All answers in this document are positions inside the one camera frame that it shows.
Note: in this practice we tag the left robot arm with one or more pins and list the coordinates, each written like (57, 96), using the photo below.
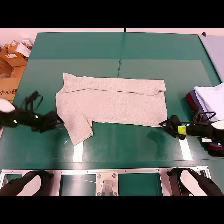
(16, 117)

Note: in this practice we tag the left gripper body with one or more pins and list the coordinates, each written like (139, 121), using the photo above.
(48, 121)

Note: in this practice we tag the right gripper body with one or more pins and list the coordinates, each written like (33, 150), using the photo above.
(174, 126)

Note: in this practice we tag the open brown cardboard box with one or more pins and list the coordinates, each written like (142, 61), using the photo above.
(16, 53)

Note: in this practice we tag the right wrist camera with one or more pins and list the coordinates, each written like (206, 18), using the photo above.
(204, 116)

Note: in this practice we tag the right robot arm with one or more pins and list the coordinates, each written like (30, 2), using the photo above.
(206, 130)

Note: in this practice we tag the flat brown cardboard box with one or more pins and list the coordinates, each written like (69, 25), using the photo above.
(10, 81)

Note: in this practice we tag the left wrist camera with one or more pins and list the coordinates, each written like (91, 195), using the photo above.
(32, 100)

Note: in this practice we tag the navy blue garment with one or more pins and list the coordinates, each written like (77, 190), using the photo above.
(198, 107)

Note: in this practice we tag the silver frame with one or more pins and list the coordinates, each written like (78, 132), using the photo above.
(106, 183)

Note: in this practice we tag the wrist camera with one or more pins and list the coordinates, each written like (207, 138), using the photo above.
(32, 100)
(204, 116)

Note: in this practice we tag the grey T-shirt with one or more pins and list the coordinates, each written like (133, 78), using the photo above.
(113, 100)

